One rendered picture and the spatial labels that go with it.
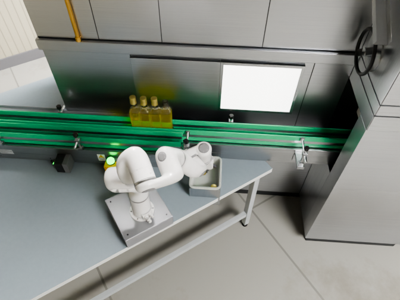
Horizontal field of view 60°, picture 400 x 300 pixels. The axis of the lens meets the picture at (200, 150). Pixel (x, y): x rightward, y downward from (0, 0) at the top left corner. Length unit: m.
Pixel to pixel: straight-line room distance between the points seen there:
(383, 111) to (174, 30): 1.02
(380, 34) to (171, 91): 1.05
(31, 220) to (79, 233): 0.28
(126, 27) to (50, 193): 1.00
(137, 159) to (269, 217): 1.70
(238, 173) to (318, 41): 0.83
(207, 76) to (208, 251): 1.31
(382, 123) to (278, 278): 1.34
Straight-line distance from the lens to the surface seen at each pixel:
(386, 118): 1.73
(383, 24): 1.71
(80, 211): 2.00
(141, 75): 1.94
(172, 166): 1.30
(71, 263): 1.88
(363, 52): 1.76
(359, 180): 2.08
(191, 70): 1.87
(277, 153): 2.07
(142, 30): 1.81
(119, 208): 1.85
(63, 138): 2.07
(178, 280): 2.54
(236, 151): 2.04
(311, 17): 1.76
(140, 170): 1.26
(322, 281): 2.68
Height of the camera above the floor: 2.41
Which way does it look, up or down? 51 degrees down
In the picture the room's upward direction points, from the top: 1 degrees clockwise
